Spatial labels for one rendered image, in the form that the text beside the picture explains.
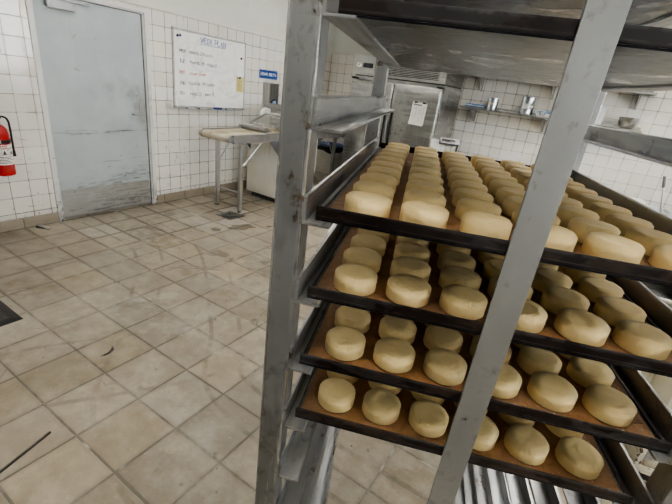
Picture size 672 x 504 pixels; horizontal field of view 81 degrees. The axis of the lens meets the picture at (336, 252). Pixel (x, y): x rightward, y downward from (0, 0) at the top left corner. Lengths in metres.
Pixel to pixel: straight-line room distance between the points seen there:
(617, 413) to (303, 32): 0.50
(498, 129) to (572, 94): 6.14
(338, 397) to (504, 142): 6.09
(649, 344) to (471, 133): 6.18
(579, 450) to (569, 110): 0.41
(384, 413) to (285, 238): 0.27
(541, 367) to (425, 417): 0.16
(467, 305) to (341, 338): 0.16
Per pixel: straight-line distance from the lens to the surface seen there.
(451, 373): 0.49
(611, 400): 0.57
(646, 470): 2.63
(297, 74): 0.38
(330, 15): 0.37
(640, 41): 0.40
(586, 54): 0.39
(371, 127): 0.98
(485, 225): 0.41
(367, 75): 6.35
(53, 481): 2.19
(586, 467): 0.61
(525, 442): 0.59
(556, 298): 0.53
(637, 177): 6.45
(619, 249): 0.45
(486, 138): 6.55
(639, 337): 0.51
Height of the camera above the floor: 1.62
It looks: 23 degrees down
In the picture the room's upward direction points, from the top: 8 degrees clockwise
